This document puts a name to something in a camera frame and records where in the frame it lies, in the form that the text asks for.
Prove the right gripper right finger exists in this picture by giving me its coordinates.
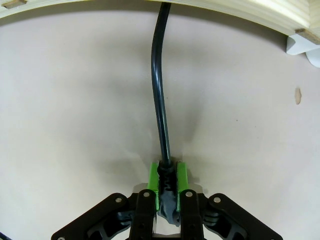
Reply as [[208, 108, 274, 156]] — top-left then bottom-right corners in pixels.
[[176, 161, 285, 240]]

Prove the black power cable with plug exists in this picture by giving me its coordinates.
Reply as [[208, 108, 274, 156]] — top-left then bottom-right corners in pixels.
[[150, 0, 182, 227]]

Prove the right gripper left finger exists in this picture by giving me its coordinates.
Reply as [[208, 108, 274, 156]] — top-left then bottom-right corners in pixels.
[[51, 161, 161, 240]]

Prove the light wooden open shelf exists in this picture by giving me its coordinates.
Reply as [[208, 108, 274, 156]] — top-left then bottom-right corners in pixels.
[[0, 0, 320, 45]]

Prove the white monitor riser stand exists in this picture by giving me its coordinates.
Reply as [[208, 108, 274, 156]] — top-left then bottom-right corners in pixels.
[[306, 48, 320, 69], [0, 0, 311, 57]]

